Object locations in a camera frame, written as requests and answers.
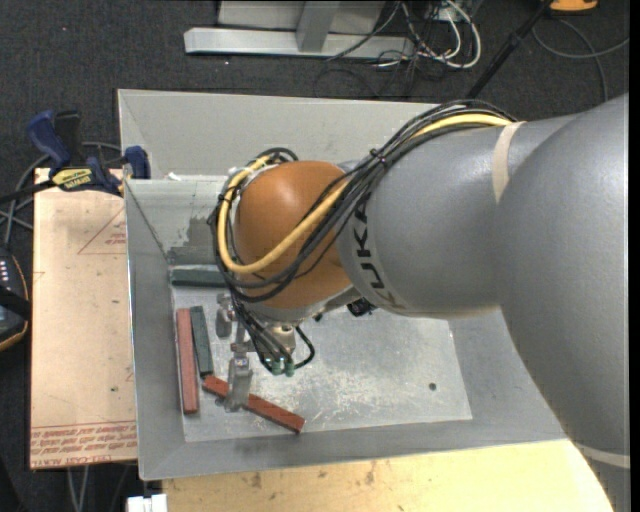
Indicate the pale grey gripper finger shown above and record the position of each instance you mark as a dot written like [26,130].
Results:
[240,387]
[223,325]

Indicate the dark green flat block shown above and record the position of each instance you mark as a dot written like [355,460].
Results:
[197,277]
[202,345]

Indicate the red-brown flat block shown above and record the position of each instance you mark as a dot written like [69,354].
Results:
[188,365]
[272,411]

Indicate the grey metal bin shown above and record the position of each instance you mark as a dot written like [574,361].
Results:
[380,370]

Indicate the brown cardboard board, red print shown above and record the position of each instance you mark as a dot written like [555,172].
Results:
[80,310]

